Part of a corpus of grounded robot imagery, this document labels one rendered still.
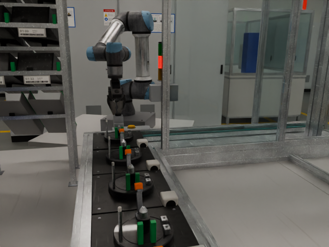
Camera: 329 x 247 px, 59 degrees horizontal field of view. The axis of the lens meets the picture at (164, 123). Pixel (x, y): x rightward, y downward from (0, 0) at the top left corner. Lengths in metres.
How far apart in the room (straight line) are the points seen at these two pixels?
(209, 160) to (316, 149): 0.57
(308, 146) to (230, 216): 0.72
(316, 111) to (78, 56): 3.33
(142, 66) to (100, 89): 2.56
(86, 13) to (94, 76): 0.85
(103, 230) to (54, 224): 0.29
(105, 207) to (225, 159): 0.71
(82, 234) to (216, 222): 0.43
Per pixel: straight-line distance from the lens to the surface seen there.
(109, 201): 0.88
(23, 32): 1.13
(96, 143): 1.35
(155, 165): 1.05
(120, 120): 1.34
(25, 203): 1.17
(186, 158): 1.31
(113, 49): 1.40
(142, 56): 1.83
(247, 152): 1.43
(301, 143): 1.58
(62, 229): 0.99
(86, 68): 4.33
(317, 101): 1.75
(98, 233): 0.75
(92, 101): 4.39
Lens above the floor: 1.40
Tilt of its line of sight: 15 degrees down
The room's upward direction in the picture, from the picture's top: 1 degrees clockwise
